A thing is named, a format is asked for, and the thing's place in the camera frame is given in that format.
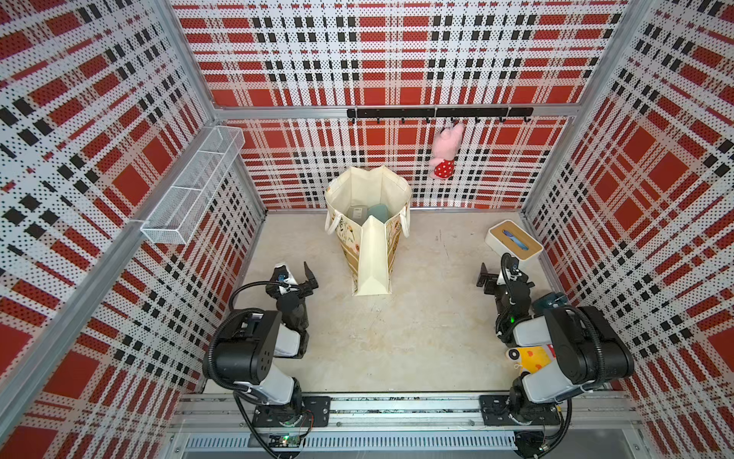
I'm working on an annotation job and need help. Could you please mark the light blue pencil case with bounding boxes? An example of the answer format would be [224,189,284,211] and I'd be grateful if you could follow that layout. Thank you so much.
[347,206,369,226]

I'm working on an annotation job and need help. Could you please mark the white tissue box wooden lid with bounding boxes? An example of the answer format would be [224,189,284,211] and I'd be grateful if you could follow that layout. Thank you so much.
[485,220,544,267]

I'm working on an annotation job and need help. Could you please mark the white wire mesh basket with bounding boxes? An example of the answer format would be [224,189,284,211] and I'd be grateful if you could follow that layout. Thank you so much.
[141,125,245,245]

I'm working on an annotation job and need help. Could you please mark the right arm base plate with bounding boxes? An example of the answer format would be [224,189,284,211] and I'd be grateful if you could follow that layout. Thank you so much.
[479,394,562,426]

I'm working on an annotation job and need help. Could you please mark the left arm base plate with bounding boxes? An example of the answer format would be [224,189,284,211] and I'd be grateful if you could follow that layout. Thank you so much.
[252,396,332,428]

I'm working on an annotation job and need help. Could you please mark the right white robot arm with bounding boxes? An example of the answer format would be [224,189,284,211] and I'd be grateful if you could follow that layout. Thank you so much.
[477,252,635,426]

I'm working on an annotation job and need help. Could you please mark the pink plush pig toy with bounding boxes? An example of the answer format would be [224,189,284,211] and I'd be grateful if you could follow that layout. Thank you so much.
[428,124,464,180]

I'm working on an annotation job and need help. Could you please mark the small green circuit board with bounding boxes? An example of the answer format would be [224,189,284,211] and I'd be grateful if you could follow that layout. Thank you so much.
[269,434,302,449]

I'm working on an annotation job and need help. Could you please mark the cream floral canvas bag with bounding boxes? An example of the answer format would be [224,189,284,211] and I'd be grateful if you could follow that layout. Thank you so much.
[324,166,412,296]

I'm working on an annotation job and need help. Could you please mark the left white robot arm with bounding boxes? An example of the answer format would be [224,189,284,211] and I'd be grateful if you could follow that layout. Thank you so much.
[203,263,318,426]

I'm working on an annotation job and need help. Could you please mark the yellow plush toy red dress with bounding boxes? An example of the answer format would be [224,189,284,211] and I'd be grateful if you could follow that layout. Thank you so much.
[506,345,555,374]

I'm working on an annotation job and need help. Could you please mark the black wall hook rail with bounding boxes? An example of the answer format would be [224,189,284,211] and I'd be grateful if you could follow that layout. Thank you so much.
[346,106,534,120]

